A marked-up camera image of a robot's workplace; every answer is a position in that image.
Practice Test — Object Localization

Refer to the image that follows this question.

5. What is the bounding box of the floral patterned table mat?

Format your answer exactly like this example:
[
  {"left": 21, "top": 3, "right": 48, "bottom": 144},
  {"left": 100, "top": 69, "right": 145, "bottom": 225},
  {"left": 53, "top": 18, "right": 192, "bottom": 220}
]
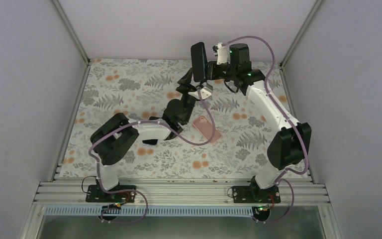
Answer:
[{"left": 59, "top": 58, "right": 275, "bottom": 179}]

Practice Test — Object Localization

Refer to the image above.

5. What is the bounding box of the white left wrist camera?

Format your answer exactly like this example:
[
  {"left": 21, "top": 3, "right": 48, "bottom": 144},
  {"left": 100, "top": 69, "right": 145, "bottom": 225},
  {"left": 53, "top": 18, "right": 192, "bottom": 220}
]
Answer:
[{"left": 188, "top": 82, "right": 213, "bottom": 101}]

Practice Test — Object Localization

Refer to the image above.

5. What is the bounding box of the pink phone case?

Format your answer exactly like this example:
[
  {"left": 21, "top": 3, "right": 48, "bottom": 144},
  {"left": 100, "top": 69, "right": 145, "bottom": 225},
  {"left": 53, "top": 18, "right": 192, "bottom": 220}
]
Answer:
[{"left": 192, "top": 116, "right": 222, "bottom": 144}]

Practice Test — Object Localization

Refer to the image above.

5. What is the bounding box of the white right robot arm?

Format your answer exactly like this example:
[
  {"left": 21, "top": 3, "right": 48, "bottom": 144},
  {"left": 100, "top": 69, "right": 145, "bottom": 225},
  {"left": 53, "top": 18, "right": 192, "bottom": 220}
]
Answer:
[{"left": 205, "top": 43, "right": 312, "bottom": 203}]

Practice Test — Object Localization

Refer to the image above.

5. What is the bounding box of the slotted grey cable duct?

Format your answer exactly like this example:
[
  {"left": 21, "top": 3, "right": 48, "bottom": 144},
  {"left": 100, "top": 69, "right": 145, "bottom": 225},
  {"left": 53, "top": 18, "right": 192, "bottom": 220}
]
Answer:
[{"left": 44, "top": 205, "right": 253, "bottom": 217}]

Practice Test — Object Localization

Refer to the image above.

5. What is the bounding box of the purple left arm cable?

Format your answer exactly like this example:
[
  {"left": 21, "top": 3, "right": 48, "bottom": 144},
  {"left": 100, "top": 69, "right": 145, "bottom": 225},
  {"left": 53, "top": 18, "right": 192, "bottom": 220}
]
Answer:
[{"left": 88, "top": 86, "right": 217, "bottom": 195}]

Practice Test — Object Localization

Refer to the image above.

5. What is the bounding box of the blue black phone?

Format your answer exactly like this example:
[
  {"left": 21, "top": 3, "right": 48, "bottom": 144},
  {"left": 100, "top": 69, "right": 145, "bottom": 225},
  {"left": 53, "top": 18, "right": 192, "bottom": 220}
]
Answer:
[{"left": 191, "top": 42, "right": 207, "bottom": 82}]

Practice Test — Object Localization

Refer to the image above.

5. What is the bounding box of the aluminium front rail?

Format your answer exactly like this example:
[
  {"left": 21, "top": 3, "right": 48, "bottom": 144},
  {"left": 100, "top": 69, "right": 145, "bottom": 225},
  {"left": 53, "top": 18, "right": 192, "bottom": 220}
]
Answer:
[{"left": 33, "top": 179, "right": 331, "bottom": 206}]

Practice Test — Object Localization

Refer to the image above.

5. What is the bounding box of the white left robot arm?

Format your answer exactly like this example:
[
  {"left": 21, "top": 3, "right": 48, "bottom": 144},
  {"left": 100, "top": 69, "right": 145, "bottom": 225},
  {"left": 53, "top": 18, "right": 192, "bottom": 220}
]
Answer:
[{"left": 89, "top": 69, "right": 197, "bottom": 202}]

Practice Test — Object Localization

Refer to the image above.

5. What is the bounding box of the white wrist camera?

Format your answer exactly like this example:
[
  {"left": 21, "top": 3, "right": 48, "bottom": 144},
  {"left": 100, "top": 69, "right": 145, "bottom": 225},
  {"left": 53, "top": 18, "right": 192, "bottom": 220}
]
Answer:
[
  {"left": 212, "top": 42, "right": 229, "bottom": 65},
  {"left": 188, "top": 82, "right": 213, "bottom": 101}
]

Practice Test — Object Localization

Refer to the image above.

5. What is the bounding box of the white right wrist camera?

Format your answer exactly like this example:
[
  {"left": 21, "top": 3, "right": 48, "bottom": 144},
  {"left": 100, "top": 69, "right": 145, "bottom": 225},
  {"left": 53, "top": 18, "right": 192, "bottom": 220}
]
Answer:
[{"left": 212, "top": 42, "right": 229, "bottom": 65}]

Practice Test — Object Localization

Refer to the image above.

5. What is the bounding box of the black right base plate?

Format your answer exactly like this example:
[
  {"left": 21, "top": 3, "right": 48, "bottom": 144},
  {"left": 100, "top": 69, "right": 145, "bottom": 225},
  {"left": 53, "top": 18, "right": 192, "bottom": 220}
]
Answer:
[{"left": 226, "top": 186, "right": 281, "bottom": 204}]

